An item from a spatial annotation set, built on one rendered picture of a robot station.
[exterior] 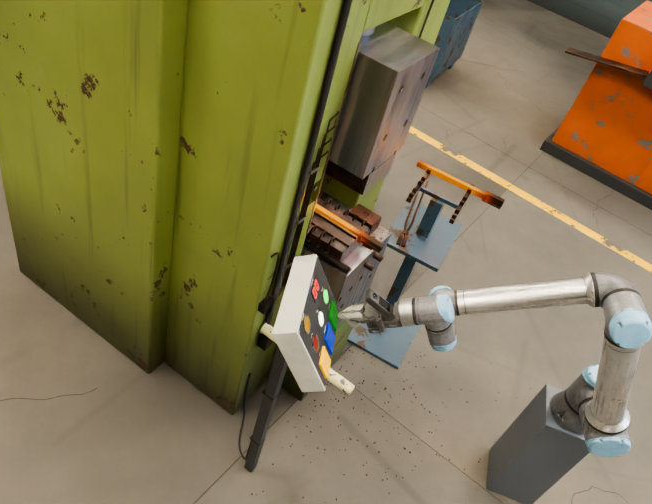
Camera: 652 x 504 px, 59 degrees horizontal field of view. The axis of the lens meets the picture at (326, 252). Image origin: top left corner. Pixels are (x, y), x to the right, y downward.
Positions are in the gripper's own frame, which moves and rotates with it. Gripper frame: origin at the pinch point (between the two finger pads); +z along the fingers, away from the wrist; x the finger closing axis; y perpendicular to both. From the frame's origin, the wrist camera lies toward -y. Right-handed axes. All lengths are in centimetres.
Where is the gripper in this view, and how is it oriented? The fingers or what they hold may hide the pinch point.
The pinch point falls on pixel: (340, 313)
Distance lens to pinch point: 197.6
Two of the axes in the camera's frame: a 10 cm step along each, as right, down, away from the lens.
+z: -9.4, 1.2, 3.0
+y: 2.9, 7.5, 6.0
